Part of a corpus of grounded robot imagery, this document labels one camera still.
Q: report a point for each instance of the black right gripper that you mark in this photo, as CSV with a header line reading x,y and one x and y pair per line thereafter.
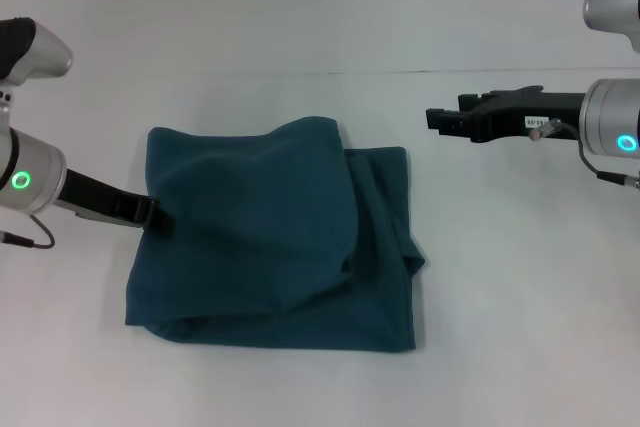
x,y
530,114

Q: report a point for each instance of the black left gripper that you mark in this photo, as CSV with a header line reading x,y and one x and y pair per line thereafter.
x,y
95,199

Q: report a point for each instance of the teal blue shirt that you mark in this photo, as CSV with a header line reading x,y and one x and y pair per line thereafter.
x,y
250,247

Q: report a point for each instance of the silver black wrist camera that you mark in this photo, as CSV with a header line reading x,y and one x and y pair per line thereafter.
x,y
35,54
615,7

